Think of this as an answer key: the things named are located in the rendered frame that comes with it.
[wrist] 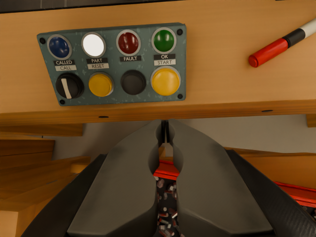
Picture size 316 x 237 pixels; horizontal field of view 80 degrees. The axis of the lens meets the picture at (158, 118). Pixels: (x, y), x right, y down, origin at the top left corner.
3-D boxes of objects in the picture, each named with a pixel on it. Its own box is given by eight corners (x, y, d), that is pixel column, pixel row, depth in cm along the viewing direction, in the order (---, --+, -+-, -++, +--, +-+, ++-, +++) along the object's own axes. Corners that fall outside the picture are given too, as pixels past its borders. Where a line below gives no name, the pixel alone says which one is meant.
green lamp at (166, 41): (175, 52, 19) (176, 45, 18) (153, 53, 19) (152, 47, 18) (174, 35, 19) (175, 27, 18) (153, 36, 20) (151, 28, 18)
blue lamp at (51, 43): (74, 58, 20) (66, 52, 18) (53, 59, 20) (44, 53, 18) (74, 41, 20) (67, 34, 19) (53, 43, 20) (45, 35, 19)
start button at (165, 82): (179, 92, 21) (179, 96, 20) (153, 93, 21) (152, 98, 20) (178, 66, 20) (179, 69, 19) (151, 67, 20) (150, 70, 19)
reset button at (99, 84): (114, 93, 21) (112, 97, 20) (93, 94, 22) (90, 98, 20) (110, 72, 20) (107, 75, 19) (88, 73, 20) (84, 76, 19)
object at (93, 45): (106, 56, 20) (102, 50, 18) (86, 58, 20) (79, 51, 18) (106, 39, 20) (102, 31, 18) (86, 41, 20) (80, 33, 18)
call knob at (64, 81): (85, 96, 22) (81, 99, 21) (62, 97, 22) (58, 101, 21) (79, 73, 20) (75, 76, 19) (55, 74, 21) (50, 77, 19)
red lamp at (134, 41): (140, 54, 19) (138, 47, 18) (119, 55, 19) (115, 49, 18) (140, 37, 20) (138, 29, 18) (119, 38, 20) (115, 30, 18)
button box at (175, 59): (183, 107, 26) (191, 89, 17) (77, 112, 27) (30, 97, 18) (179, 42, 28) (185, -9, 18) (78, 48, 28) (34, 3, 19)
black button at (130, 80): (145, 92, 21) (144, 96, 20) (124, 93, 21) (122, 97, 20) (143, 70, 20) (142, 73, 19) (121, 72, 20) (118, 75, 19)
